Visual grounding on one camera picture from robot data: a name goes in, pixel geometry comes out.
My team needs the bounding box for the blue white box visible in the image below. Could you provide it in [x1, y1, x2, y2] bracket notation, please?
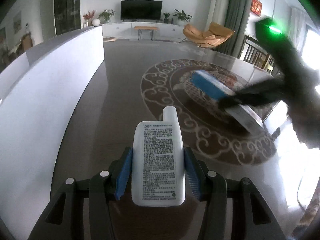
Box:
[191, 70, 264, 134]

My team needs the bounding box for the white lotion bottle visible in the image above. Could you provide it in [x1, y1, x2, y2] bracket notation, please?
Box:
[131, 106, 185, 207]

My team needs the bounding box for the dark wooden chair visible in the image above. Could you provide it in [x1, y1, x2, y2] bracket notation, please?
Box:
[239, 35, 274, 74]

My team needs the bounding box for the orange lounge chair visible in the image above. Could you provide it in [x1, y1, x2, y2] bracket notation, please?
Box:
[183, 22, 234, 48]

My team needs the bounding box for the white standing air conditioner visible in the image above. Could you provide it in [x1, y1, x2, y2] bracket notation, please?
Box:
[205, 0, 229, 30]

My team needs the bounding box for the grey curtain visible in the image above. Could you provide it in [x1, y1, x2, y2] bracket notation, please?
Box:
[220, 0, 251, 57]

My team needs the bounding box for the green potted plant right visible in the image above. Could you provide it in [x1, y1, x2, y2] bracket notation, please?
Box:
[174, 9, 193, 26]

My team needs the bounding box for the green potted plant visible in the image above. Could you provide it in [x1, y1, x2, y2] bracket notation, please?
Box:
[174, 9, 193, 26]
[98, 9, 116, 23]

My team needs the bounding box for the white tv cabinet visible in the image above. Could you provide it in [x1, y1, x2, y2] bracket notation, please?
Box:
[102, 22, 185, 42]

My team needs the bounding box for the white storage box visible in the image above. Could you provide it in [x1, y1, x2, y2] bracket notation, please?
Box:
[1, 26, 105, 239]

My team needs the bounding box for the wooden bench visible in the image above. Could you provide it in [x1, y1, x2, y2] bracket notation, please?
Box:
[134, 26, 159, 41]

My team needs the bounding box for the black television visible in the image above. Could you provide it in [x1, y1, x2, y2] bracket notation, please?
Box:
[120, 0, 163, 21]

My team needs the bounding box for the green potted plant left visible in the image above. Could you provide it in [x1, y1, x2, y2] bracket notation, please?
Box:
[98, 9, 116, 23]

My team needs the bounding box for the red flowers white vase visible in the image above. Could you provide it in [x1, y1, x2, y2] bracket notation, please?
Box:
[83, 10, 100, 27]

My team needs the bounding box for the dark glass cabinet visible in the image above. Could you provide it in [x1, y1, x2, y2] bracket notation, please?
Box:
[54, 0, 81, 36]

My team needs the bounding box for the red wall hanging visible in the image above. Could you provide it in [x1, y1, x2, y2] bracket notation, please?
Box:
[251, 0, 262, 17]

